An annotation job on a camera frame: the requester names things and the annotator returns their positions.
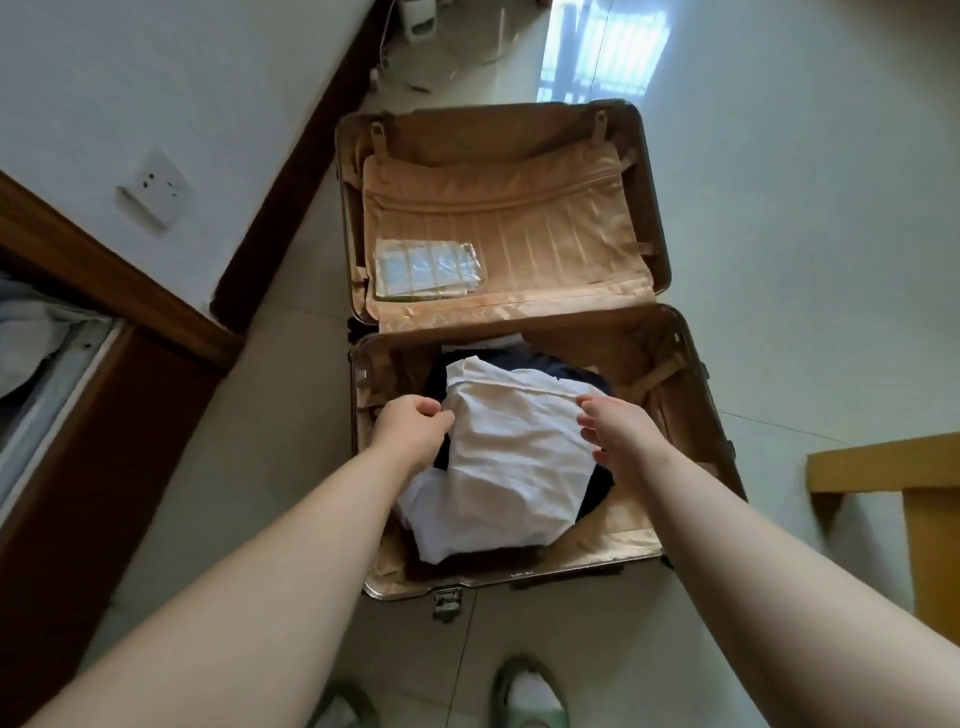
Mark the black t-shirt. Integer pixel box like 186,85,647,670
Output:
422,346,625,526

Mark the person's right hand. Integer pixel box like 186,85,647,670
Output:
575,395,666,467

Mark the clear plastic packet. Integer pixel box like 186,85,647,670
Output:
372,238,485,304

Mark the gold hard-shell suitcase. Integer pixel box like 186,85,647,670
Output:
333,98,749,625

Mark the white polo shirt black trim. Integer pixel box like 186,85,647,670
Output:
395,416,598,565

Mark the person's right forearm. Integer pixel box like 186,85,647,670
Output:
611,431,960,728

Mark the person's left hand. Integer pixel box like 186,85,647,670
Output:
371,393,457,475

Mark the yellow wooden furniture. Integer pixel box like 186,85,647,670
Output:
806,432,960,646

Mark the white sock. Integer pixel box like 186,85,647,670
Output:
509,671,560,715

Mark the white wall socket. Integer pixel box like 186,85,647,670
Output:
114,147,195,234

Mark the person's left forearm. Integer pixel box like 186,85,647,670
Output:
22,433,421,728

